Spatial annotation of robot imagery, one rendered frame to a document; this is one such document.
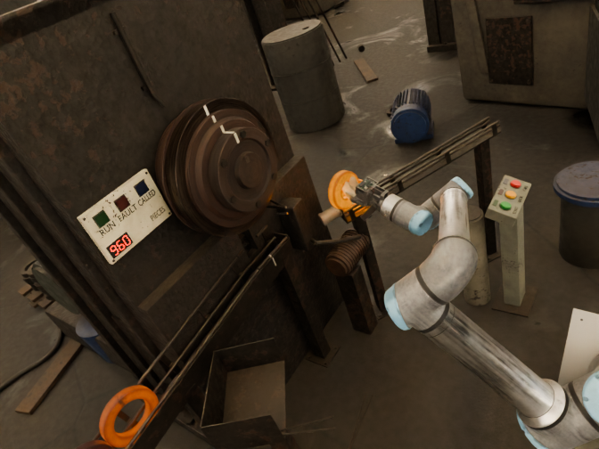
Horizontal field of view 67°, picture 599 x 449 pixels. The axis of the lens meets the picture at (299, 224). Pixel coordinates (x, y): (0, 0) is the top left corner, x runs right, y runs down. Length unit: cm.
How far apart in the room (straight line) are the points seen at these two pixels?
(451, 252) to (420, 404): 101
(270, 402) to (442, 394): 85
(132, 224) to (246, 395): 65
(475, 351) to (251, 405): 68
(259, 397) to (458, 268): 73
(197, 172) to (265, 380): 69
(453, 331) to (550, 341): 103
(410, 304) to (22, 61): 115
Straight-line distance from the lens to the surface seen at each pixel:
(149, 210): 154
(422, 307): 119
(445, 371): 214
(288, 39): 417
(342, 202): 177
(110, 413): 153
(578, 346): 176
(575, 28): 368
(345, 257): 195
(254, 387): 153
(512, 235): 205
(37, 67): 141
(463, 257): 118
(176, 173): 143
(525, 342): 223
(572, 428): 155
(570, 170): 244
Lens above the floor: 176
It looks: 34 degrees down
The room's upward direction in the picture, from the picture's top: 21 degrees counter-clockwise
